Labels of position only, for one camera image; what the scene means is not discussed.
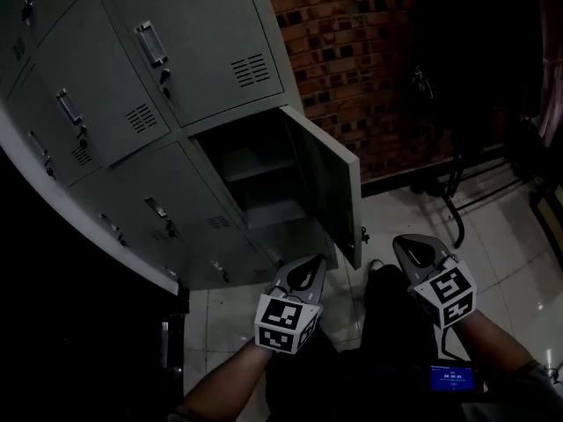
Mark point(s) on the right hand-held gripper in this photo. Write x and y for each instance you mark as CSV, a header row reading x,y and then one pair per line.
x,y
448,293

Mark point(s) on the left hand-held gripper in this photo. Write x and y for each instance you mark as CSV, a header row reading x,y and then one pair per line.
x,y
281,319

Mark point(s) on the grey metal locker door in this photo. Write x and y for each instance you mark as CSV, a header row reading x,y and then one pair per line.
x,y
334,191

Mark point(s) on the person's right forearm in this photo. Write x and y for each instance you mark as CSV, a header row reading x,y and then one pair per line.
x,y
492,345

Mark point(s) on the person's left forearm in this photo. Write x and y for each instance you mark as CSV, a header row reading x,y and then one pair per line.
x,y
224,380

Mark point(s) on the grey locker shelf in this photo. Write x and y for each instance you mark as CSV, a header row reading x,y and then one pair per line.
x,y
255,165

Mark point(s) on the grey metal locker cabinet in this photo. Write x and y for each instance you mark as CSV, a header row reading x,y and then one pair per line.
x,y
273,38

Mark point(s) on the row of grey locker doors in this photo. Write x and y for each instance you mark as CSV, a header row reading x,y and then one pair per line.
x,y
202,29

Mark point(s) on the person's light shoe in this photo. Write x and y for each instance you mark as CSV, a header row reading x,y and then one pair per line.
x,y
376,265

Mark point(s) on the black key bunch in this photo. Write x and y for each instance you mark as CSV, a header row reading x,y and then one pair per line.
x,y
364,235

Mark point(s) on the person's black trousers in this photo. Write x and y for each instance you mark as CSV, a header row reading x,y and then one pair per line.
x,y
387,323

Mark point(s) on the black device with blue screen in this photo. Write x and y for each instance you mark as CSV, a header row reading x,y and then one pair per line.
x,y
452,378

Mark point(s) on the person's grey shirt sleeve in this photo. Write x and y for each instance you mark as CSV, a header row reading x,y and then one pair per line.
x,y
528,398

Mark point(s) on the pink hanging cloth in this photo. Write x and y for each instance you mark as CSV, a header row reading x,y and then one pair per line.
x,y
552,82

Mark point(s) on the black cabinet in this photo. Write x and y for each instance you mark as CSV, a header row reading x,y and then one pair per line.
x,y
66,323

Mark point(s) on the black metal frame stand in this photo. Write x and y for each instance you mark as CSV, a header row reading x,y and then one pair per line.
x,y
458,224

